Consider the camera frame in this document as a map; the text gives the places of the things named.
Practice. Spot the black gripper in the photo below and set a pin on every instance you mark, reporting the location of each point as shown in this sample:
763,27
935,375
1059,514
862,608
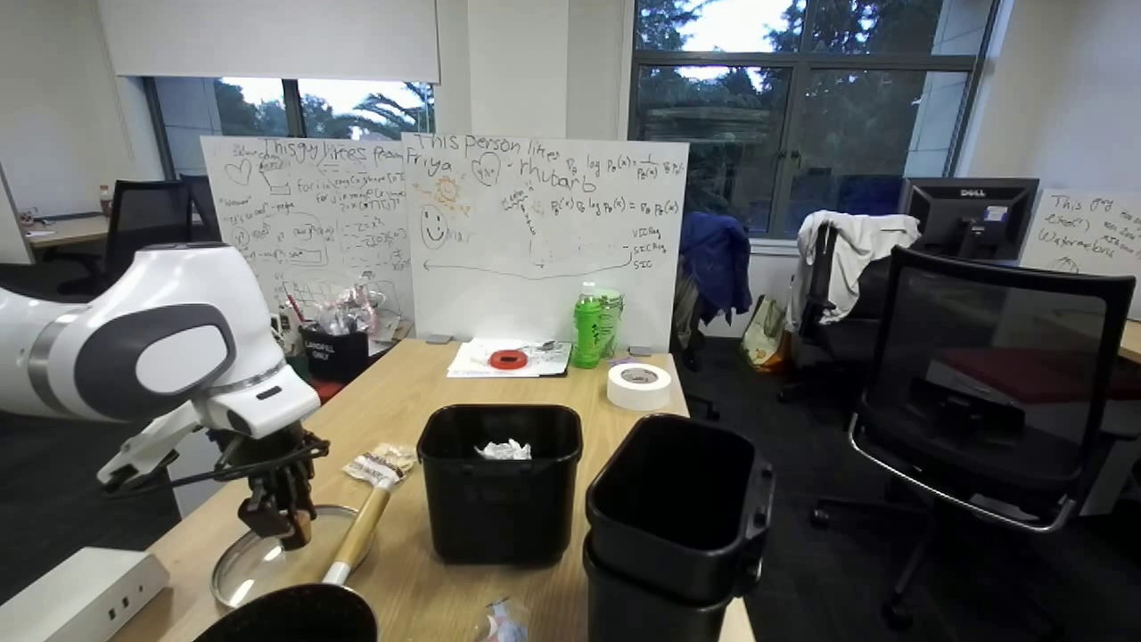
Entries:
276,459

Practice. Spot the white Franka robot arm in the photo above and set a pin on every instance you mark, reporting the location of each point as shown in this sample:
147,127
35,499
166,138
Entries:
153,345

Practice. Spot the white cabinet with red top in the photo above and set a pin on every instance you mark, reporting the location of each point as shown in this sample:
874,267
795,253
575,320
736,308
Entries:
328,391

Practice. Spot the black bin holding white paper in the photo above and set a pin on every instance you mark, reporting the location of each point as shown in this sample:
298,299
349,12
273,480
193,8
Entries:
501,513

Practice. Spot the crumpled clear plastic bags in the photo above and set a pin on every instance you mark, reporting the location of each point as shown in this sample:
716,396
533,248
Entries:
343,308

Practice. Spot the white power box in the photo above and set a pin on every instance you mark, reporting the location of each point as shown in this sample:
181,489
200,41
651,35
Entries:
73,595

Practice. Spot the crumpled white paper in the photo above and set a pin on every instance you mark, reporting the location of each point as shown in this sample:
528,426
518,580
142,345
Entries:
502,451

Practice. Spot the white plate with red item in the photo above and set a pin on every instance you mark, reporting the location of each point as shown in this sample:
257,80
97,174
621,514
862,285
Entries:
469,361

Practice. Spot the clear plastic bag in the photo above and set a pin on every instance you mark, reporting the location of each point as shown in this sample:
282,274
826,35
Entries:
502,622

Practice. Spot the red tape roll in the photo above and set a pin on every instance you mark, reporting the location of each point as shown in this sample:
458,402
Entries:
508,358

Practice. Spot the whiteboard with dense writing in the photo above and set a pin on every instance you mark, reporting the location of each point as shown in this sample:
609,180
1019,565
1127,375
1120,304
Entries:
306,228

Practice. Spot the large whiteboard with smiley drawing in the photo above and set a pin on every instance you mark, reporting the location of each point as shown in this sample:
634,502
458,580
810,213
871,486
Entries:
537,274

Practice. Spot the empty black plastic bin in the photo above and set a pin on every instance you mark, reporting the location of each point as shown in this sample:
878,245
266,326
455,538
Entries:
641,613
679,524

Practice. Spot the white tape roll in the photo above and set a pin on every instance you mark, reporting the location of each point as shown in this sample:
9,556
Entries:
639,388

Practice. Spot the white window blind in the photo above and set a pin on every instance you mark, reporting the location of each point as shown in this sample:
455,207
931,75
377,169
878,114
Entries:
273,41

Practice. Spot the blue jacket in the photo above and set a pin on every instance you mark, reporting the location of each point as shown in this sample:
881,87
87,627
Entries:
715,263

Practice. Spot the yellowish bag on floor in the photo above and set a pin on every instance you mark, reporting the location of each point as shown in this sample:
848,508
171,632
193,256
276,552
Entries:
763,337

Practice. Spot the white cloth on chair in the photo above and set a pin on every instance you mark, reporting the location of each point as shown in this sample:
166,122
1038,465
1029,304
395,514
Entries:
845,256

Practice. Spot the black chair holding cloth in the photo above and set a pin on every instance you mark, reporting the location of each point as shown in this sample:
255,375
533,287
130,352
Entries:
874,304

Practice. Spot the black mesh office chair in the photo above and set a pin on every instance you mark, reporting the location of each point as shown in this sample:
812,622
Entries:
999,358

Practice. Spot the small black computer monitor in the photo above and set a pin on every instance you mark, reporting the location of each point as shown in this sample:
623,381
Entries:
968,216

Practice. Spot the whiteboard behind small monitor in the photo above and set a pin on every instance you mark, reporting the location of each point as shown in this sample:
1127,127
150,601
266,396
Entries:
1089,232

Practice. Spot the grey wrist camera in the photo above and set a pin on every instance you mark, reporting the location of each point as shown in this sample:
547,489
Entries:
147,448

